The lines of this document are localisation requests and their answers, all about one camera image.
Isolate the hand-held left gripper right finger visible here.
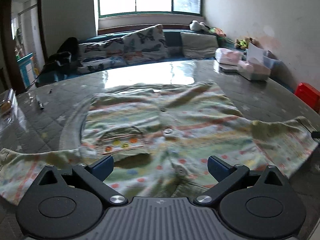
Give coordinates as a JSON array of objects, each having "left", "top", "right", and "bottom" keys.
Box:
[{"left": 195, "top": 156, "right": 283, "bottom": 207}]

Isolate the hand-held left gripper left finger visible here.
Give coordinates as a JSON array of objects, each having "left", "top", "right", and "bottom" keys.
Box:
[{"left": 37, "top": 155, "right": 127, "bottom": 207}]

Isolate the pastel patterned baby jacket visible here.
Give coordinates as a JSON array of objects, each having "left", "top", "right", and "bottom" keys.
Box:
[{"left": 0, "top": 81, "right": 319, "bottom": 205}]

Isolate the red plastic stool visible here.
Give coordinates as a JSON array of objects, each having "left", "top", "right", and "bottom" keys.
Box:
[{"left": 294, "top": 82, "right": 320, "bottom": 114}]

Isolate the clear plastic storage box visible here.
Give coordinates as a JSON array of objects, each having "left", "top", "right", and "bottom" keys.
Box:
[{"left": 261, "top": 50, "right": 282, "bottom": 69}]

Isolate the grey flat device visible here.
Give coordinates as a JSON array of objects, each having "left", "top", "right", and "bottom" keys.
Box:
[{"left": 220, "top": 64, "right": 239, "bottom": 73}]

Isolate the clear plastic container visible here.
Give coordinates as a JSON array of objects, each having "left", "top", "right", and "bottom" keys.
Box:
[{"left": 0, "top": 88, "right": 18, "bottom": 130}]

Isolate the pink white tissue pack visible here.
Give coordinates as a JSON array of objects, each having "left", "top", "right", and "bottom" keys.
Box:
[{"left": 215, "top": 48, "right": 244, "bottom": 65}]

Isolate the dark cloth heap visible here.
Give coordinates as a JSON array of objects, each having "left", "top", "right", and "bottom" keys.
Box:
[{"left": 35, "top": 37, "right": 80, "bottom": 85}]

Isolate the grey pillow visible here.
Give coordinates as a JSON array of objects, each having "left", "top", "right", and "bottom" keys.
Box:
[{"left": 180, "top": 32, "right": 219, "bottom": 59}]

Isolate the blue cabinet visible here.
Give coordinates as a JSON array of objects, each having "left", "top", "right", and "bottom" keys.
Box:
[{"left": 17, "top": 52, "right": 37, "bottom": 87}]

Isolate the teal sofa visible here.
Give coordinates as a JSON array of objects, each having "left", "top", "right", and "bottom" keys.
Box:
[{"left": 35, "top": 29, "right": 295, "bottom": 93}]

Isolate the orange green plush toy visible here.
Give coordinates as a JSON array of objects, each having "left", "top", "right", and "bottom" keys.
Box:
[{"left": 209, "top": 27, "right": 227, "bottom": 38}]

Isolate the white plush toy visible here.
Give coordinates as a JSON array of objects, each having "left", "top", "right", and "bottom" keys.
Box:
[{"left": 189, "top": 20, "right": 209, "bottom": 32}]

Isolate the dark wooden door frame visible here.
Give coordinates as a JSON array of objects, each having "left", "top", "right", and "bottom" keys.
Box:
[{"left": 0, "top": 0, "right": 48, "bottom": 95}]

